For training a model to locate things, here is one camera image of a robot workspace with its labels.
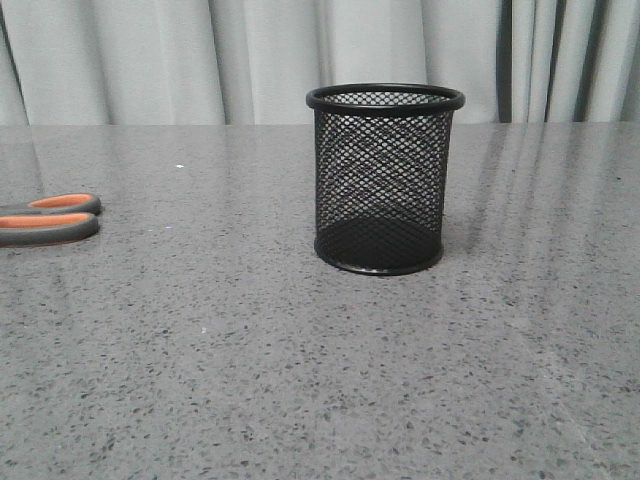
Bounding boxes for black mesh pen bucket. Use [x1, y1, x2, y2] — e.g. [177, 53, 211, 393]
[306, 83, 465, 275]

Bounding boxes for grey and orange scissors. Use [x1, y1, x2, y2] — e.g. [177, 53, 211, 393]
[1, 193, 102, 247]

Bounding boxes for grey-white curtain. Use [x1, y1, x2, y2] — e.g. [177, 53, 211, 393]
[1, 1, 639, 125]

